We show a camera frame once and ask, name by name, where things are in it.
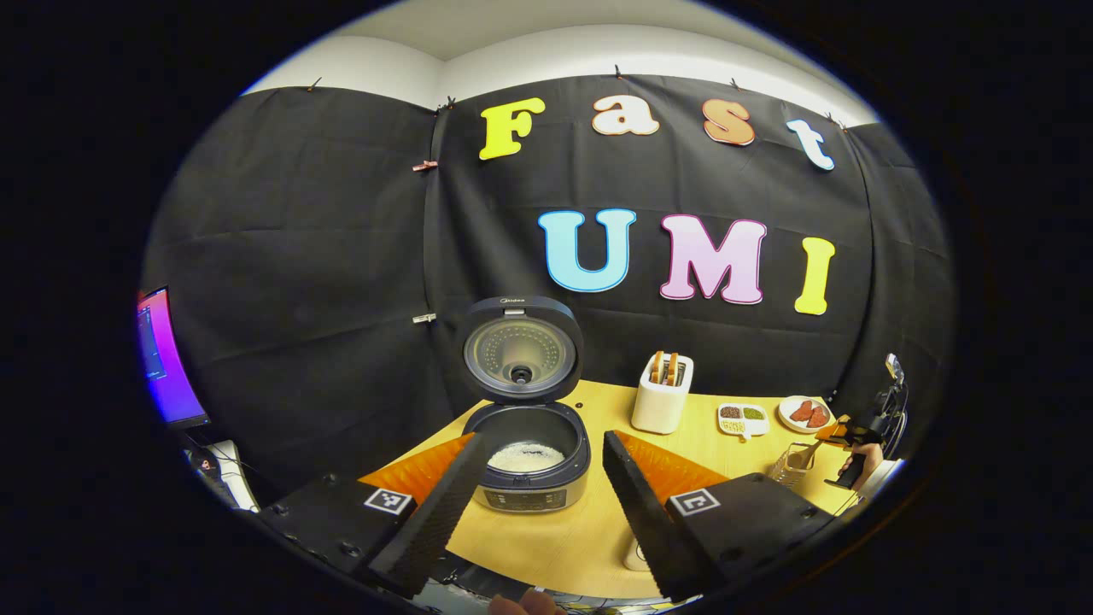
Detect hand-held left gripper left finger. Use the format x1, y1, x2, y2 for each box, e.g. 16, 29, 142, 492
254, 431, 489, 599

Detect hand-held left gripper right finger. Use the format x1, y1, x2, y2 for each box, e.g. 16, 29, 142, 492
601, 429, 835, 603

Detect clear chopstick holder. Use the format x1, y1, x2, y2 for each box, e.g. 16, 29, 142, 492
768, 441, 821, 489

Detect white rice pile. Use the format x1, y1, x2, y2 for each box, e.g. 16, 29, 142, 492
487, 441, 567, 474

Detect dark blue rice cooker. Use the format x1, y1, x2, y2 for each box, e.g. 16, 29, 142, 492
460, 295, 593, 514

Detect round white plate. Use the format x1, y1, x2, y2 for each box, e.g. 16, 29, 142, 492
776, 395, 834, 435

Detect white divided bean dish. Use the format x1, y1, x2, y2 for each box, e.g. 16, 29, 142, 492
716, 401, 770, 442

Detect white toaster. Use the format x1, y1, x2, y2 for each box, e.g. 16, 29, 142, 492
629, 354, 695, 436

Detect white device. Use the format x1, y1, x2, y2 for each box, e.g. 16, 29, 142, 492
184, 431, 260, 513

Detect black backdrop cloth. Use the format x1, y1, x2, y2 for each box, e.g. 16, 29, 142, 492
141, 75, 958, 507

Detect computer monitor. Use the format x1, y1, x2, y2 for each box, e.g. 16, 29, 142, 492
136, 285, 211, 429

